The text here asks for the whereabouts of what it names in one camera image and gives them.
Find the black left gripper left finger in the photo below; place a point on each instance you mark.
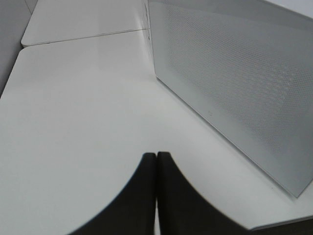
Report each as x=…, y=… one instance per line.
x=132, y=212

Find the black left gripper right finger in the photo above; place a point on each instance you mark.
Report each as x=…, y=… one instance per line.
x=182, y=210

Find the white microwave door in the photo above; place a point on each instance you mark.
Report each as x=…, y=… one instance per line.
x=246, y=67

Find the white microwave oven body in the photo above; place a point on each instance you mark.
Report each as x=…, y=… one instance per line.
x=146, y=19

